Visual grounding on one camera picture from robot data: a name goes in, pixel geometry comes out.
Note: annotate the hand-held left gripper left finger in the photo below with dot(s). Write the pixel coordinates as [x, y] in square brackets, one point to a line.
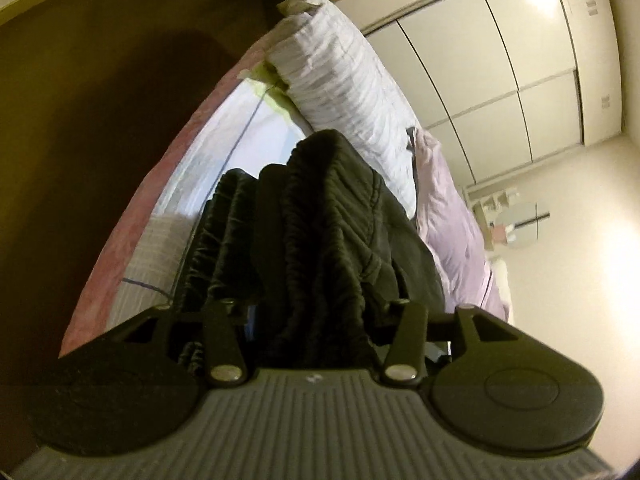
[220, 320]

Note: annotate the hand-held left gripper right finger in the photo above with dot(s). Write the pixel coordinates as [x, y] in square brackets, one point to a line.
[407, 325]

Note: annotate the black pants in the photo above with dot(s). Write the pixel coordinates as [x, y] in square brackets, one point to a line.
[320, 220]

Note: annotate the white padded headboard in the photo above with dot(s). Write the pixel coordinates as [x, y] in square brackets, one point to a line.
[502, 280]

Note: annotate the large purple pillow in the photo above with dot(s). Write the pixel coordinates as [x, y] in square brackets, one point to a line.
[450, 210]

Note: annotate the pink tissue box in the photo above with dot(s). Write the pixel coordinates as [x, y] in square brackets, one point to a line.
[498, 235]

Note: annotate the oval mirror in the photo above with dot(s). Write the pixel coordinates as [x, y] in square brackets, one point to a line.
[525, 227]

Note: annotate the checkered bed sheet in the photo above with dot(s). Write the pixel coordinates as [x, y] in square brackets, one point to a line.
[240, 130]

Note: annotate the cream wardrobe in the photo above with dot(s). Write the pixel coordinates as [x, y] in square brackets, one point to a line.
[500, 60]

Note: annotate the white wall socket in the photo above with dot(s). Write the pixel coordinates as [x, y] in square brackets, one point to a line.
[592, 7]
[605, 101]

